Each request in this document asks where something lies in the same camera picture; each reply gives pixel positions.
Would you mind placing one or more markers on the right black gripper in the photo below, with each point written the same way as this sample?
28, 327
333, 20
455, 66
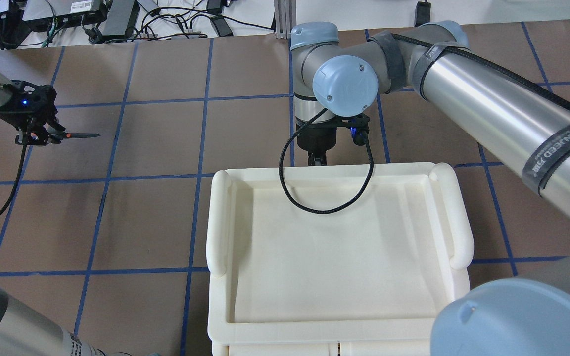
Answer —
317, 139

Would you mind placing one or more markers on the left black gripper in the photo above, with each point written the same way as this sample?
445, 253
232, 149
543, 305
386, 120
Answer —
36, 129

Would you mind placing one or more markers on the grey orange scissors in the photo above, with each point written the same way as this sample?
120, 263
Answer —
56, 137

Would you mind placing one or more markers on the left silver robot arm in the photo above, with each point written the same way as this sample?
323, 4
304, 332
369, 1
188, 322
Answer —
24, 331

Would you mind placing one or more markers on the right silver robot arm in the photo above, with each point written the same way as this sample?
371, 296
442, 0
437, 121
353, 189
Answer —
524, 125

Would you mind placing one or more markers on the white plastic tray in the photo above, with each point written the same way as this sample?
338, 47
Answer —
365, 281

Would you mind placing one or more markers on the aluminium frame post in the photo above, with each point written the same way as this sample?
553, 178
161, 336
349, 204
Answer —
284, 18

